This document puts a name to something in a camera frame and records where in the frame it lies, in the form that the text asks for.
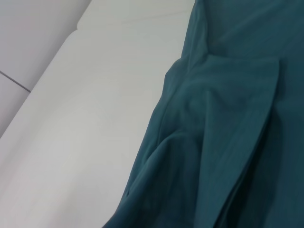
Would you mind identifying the teal blue shirt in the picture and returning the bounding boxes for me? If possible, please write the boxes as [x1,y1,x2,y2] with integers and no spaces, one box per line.
[102,0,304,228]

